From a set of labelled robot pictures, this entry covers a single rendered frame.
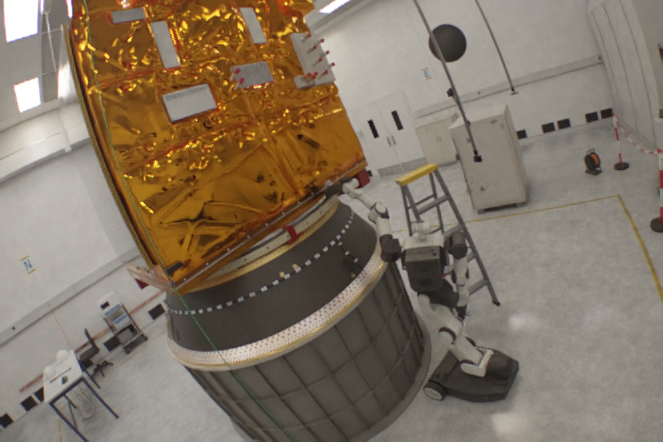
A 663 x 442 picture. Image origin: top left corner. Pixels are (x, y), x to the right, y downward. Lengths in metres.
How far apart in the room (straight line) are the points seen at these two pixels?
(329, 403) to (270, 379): 0.48
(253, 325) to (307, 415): 0.84
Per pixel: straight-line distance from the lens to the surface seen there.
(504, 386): 2.44
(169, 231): 1.59
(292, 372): 2.00
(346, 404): 2.37
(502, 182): 4.94
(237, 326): 1.96
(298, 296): 1.89
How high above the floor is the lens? 2.20
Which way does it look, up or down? 12 degrees down
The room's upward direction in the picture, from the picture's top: 23 degrees counter-clockwise
